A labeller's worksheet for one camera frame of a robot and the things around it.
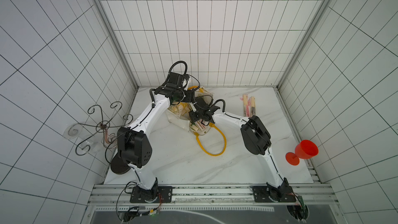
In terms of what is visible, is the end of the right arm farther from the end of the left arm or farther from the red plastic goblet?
the red plastic goblet

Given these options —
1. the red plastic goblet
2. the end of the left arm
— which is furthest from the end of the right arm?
the red plastic goblet

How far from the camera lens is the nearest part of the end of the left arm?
2.00 feet
